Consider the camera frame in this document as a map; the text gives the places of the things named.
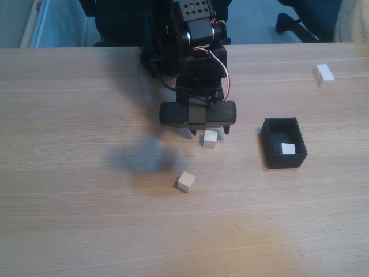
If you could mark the cream fabric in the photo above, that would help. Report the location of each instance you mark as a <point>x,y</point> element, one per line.
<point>354,20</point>

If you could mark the black open box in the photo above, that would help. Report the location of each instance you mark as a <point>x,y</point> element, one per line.
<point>288,161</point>

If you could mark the black oval camera box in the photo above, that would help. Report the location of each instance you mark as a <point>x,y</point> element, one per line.
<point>173,114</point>

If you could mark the white cube block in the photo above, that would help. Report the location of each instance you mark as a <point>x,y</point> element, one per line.
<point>209,139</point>
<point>322,68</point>
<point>186,181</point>
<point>288,149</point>
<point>327,76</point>

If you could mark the white panel with red mark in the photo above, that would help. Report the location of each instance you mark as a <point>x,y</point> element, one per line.
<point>34,26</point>

